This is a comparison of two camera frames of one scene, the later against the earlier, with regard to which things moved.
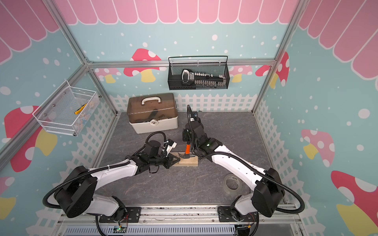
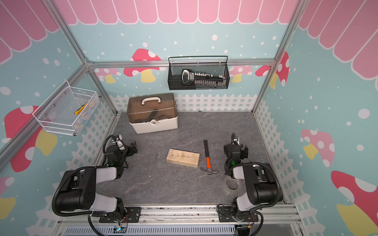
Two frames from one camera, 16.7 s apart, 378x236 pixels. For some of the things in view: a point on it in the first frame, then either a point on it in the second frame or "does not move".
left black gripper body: [162, 161] -> [127, 152]
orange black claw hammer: [187, 152] -> [209, 170]
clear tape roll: [231, 184] does not move
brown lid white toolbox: [150, 113] does not move
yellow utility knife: [80, 109] does not move
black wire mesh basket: [198, 73] does not move
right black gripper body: [186, 136] -> [227, 149]
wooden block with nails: [192, 161] does not move
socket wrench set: [202, 79] does not move
